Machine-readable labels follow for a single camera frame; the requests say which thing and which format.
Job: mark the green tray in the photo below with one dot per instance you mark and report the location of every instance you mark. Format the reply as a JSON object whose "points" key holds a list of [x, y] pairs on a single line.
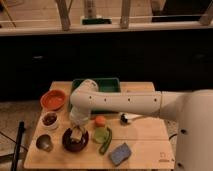
{"points": [[109, 85]]}

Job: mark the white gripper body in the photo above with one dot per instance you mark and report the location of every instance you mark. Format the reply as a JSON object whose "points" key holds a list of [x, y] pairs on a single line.
{"points": [[79, 117]]}

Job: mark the white handled dish brush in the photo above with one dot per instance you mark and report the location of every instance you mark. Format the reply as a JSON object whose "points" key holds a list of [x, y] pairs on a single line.
{"points": [[126, 119]]}

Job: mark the wooden table board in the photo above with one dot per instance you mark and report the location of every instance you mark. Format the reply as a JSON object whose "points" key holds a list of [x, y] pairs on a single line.
{"points": [[146, 137]]}

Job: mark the blue sponge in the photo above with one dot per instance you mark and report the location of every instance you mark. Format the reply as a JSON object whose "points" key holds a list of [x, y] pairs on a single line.
{"points": [[120, 154]]}

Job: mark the dark purple bowl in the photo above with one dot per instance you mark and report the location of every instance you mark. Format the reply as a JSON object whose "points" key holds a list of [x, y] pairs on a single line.
{"points": [[74, 145]]}

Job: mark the beige eraser block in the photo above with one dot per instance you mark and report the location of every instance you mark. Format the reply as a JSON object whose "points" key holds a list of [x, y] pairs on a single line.
{"points": [[76, 134]]}

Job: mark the white cup with dark contents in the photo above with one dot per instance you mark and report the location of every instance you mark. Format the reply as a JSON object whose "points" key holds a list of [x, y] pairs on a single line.
{"points": [[50, 121]]}

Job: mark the orange carrot toy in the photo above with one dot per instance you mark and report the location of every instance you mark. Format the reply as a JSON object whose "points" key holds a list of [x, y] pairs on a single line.
{"points": [[100, 121]]}

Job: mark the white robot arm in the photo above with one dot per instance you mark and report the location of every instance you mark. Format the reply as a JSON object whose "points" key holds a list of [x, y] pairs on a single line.
{"points": [[192, 110]]}

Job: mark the black pole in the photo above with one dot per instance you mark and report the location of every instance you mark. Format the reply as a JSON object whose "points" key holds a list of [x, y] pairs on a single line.
{"points": [[18, 141]]}

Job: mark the orange bowl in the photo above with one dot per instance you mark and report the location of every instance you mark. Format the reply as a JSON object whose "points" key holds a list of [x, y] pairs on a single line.
{"points": [[53, 100]]}

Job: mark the light green cup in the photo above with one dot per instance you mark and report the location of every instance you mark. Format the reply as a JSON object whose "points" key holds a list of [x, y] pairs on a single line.
{"points": [[100, 135]]}

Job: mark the green pea pod toy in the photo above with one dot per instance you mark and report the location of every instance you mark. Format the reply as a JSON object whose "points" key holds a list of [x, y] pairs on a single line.
{"points": [[106, 144]]}

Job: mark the small metal cup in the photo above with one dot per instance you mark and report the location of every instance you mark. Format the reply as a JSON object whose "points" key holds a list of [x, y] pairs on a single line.
{"points": [[44, 142]]}

